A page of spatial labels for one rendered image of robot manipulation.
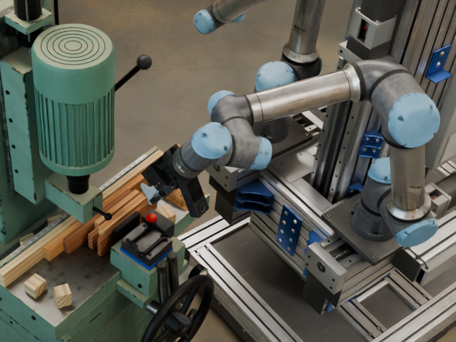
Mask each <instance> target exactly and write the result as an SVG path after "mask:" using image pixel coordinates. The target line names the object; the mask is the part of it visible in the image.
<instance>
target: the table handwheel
mask: <svg viewBox="0 0 456 342"><path fill-rule="evenodd" d="M200 286H203V287H204V293H203V297H202V301H201V303H200V306H199V308H198V311H197V313H196V315H195V316H194V318H193V320H192V324H191V325H190V327H184V326H182V325H181V324H180V323H178V322H177V321H176V320H175V319H174V318H173V317H172V316H171V315H170V312H171V311H172V310H173V309H174V307H175V306H176V305H177V304H178V302H179V301H180V300H181V299H182V298H183V297H184V296H186V295H187V294H188V293H189V292H190V293H189V296H188V297H187V300H186V301H185V303H184V305H183V306H182V308H181V310H180V311H179V312H181V313H182V314H185V315H186V314H187V311H188V309H189V307H190V305H191V303H192V301H193V299H194V298H195V296H196V294H197V292H198V290H199V289H200ZM213 296H214V284H213V281H212V280H211V278H210V277H208V276H207V275H196V276H193V277H192V278H189V279H188V280H186V281H185V282H183V283H182V284H181V285H180V286H179V287H178V288H177V289H176V290H175V291H174V292H173V293H172V294H171V295H170V296H169V297H168V298H167V299H166V300H165V301H164V303H163V304H161V303H159V302H158V301H156V300H155V299H154V300H153V301H152V302H150V304H148V305H147V306H146V307H145V310H146V311H148V312H149V313H150V314H152V315H153V318H152V320H151V321H150V323H149V325H148V327H147V329H146V331H145V333H144V335H143V337H142V340H141V342H162V341H163V340H164V339H165V338H166V337H167V336H169V335H170V334H171V335H173V336H174V337H176V338H179V337H180V339H179V340H178V341H177V342H191V340H192V339H193V338H194V336H195V334H196V333H197V331H198V330H199V329H200V326H201V325H202V323H203V321H204V320H205V318H206V316H207V314H208V311H209V309H210V306H211V304H212V300H213ZM177 311H178V310H177ZM163 323H164V331H163V332H162V333H161V334H160V335H159V336H158V337H156V338H155V336H156V334H157V332H158V330H159V329H160V327H161V325H162V324H163Z"/></svg>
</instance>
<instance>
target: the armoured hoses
mask: <svg viewBox="0 0 456 342"><path fill-rule="evenodd" d="M167 259H168V264H169V280H170V294H172V293H173V292H174V291H175V290H176V289H177V288H178V287H179V280H178V262H177V260H178V259H177V253H176V252H175V251H170V252H169V253H168V254H167ZM156 266H157V268H158V285H159V287H158V289H159V302H160V303H161V304H163V303H164V301H165V300H166V299H167V298H168V277H167V264H166V262H165V261H158V262H157V264H156ZM174 309H175V310H179V311H180V310H181V301H179V302H178V304H177V305H176V306H175V307H174ZM196 313H197V310H196V309H191V310H190V311H189V313H188V314H187V316H188V317H189V318H190V319H191V321H192V320H193V318H194V316H195V315H196ZM177 339H178V338H176V337H174V336H173V335H171V334H170V335H169V336H167V337H166V338H165V339H164V340H163V341H162V342H175V341H176V340H177Z"/></svg>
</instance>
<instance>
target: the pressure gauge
mask: <svg viewBox="0 0 456 342"><path fill-rule="evenodd" d="M197 275H206V276H207V275H208V268H205V267H204V266H203V265H201V264H197V265H196V266H195V267H194V268H193V269H192V270H191V272H190V274H189V277H188V279H189V278H192V277H193V276H197Z"/></svg>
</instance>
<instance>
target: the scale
mask: <svg viewBox="0 0 456 342"><path fill-rule="evenodd" d="M146 157H147V156H146V155H145V154H143V155H142V156H140V157H139V158H138V159H137V160H135V161H133V162H132V163H131V164H130V165H129V166H127V167H126V168H124V169H123V170H122V171H121V172H119V173H118V174H116V175H115V176H114V177H113V178H111V179H110V180H108V181H107V182H106V183H105V184H103V185H102V186H100V187H99V188H98V189H100V190H101V191H102V190H103V189H105V188H106V187H107V186H109V185H110V184H111V183H112V182H114V181H115V180H117V179H118V178H119V177H120V176H122V175H123V174H125V173H126V172H127V171H128V170H130V169H131V168H133V167H134V166H135V165H136V164H138V163H139V162H141V161H142V160H143V159H144V158H146ZM68 215H70V214H69V213H67V212H65V213H64V214H63V215H61V216H60V217H58V218H57V219H56V220H55V221H53V222H52V223H50V224H49V225H48V226H47V227H45V228H44V229H42V230H41V231H40V232H39V233H37V234H36V235H34V236H33V237H32V238H31V239H29V240H28V241H26V242H25V243H23V245H21V246H20V247H18V248H17V249H15V251H13V252H12V253H10V254H9V255H10V256H11V257H12V258H13V257H14V256H16V255H17V254H18V253H19V252H21V251H22V250H24V249H25V248H26V247H27V246H29V245H30V244H32V243H33V242H34V241H35V240H37V239H38V238H40V237H41V236H42V235H43V234H44V233H46V232H47V231H49V230H50V229H51V228H52V227H54V226H55V225H57V224H58V223H59V222H60V221H62V220H63V219H65V218H66V217H67V216H68Z"/></svg>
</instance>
